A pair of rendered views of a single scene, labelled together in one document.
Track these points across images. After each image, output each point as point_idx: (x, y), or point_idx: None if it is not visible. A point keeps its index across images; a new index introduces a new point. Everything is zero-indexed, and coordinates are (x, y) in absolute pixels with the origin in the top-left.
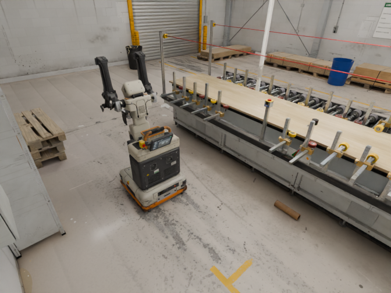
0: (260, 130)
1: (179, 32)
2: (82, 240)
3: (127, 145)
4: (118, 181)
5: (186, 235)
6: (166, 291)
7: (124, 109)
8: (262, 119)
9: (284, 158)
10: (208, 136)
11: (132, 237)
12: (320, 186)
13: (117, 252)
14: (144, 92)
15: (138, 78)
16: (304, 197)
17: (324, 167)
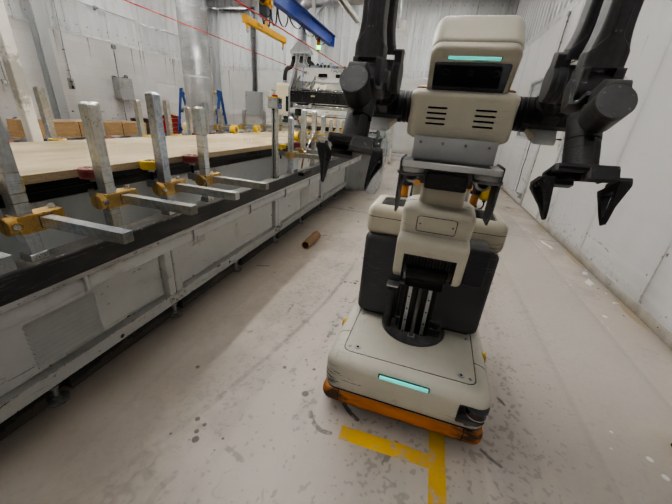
0: (238, 176)
1: None
2: (614, 400)
3: (507, 229)
4: (474, 486)
5: None
6: (495, 287)
7: (486, 168)
8: (246, 148)
9: (305, 174)
10: (120, 323)
11: (507, 339)
12: (287, 201)
13: (542, 341)
14: (389, 97)
15: (384, 19)
16: (283, 230)
17: (314, 159)
